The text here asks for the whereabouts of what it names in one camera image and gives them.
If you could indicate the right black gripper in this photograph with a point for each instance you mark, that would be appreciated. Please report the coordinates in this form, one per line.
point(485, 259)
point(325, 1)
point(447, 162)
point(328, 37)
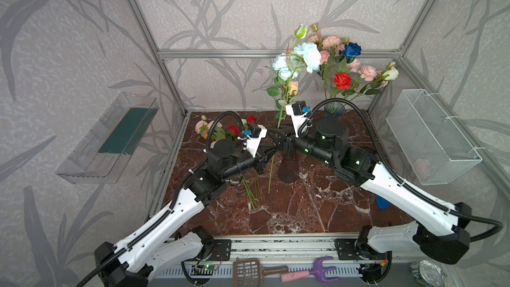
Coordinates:
point(289, 141)

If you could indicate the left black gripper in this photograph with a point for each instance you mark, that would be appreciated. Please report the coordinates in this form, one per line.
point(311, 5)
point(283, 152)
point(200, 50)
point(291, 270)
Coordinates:
point(262, 153)

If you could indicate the dark red glass vase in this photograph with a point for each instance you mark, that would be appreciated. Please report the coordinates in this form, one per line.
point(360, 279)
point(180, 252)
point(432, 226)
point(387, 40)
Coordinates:
point(288, 172)

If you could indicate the cream peach rose stem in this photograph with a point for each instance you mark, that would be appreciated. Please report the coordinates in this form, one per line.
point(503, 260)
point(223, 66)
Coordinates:
point(292, 91)

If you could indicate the purple glass vase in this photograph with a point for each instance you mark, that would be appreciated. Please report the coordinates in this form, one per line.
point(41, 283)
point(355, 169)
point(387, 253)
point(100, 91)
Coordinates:
point(334, 109)

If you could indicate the large red rose stem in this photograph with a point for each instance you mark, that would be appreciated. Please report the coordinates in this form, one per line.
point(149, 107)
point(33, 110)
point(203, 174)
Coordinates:
point(341, 85)

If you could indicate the pale blue white flower stem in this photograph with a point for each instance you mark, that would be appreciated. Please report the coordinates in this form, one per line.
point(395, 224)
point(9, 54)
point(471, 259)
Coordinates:
point(288, 66)

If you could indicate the blue rose stem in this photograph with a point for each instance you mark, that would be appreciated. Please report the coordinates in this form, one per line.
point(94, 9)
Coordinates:
point(351, 64)

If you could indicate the white rose stem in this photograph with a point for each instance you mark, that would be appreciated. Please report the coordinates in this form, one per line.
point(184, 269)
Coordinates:
point(378, 83)

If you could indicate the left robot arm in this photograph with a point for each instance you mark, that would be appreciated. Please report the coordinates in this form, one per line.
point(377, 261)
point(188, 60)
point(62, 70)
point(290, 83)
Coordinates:
point(135, 260)

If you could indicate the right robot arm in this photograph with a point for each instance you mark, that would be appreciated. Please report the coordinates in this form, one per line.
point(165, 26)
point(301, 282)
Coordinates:
point(441, 230)

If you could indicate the bunch of artificial flowers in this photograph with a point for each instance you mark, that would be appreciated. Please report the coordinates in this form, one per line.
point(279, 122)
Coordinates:
point(204, 128)

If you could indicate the brown plastic scoop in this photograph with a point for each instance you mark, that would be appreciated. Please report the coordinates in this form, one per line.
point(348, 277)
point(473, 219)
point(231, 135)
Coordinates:
point(250, 273)

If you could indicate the blue garden trowel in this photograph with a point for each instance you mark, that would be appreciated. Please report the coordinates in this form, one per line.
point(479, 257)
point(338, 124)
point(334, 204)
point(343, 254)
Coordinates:
point(382, 203)

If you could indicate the purple pink garden fork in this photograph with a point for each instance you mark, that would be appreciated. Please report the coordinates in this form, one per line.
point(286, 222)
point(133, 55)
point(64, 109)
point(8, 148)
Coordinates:
point(318, 271)

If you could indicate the pink item in basket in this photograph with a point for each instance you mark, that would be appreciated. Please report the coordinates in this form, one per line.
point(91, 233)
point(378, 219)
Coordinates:
point(422, 168)

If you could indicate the metal tin can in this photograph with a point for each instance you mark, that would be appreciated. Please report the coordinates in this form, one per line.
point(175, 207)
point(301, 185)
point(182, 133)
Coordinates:
point(427, 273)

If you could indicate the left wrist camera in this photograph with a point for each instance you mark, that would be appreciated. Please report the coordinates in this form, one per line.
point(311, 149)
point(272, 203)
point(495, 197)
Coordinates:
point(251, 138)

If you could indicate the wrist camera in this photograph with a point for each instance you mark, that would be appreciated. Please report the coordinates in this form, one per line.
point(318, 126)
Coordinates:
point(251, 138)
point(299, 113)

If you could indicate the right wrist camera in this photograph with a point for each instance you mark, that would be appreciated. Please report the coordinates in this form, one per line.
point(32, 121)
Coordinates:
point(299, 113)

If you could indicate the white wire mesh basket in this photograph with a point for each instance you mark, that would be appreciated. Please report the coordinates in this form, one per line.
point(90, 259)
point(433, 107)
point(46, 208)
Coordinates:
point(424, 130)

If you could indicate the clear plastic wall shelf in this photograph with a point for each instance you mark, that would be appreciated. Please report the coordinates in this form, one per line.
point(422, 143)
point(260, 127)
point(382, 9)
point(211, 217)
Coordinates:
point(104, 153)

